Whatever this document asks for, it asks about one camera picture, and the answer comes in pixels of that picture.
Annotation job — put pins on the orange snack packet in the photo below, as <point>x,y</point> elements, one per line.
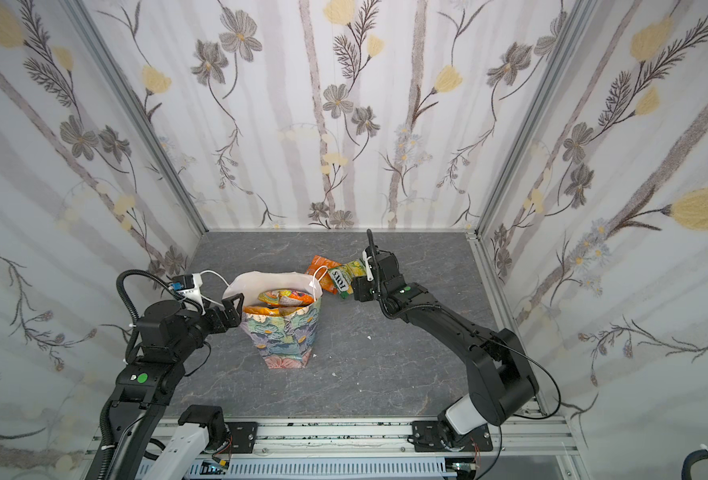
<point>319,268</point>

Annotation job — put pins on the aluminium front rail frame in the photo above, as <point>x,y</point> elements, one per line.
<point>173,449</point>

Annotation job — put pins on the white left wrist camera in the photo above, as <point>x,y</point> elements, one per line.
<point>189,285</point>

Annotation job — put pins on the yellow mango Lot100 bag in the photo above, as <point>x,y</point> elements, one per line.
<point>272,311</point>

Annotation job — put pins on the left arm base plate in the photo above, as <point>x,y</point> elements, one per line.
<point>220,435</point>

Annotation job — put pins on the white ribbed cable duct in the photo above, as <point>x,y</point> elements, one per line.
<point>324,468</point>

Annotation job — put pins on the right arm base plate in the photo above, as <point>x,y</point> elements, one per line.
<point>434,436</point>

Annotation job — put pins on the green yellow Fox's candy bag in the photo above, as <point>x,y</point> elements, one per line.
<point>343,276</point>

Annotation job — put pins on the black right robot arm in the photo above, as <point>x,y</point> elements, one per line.
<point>500,375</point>

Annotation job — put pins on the floral white paper bag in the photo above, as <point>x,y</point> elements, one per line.
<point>282,342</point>

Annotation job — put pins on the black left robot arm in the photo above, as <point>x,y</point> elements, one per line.
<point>162,339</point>

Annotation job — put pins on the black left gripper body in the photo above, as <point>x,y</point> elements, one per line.
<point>212,322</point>

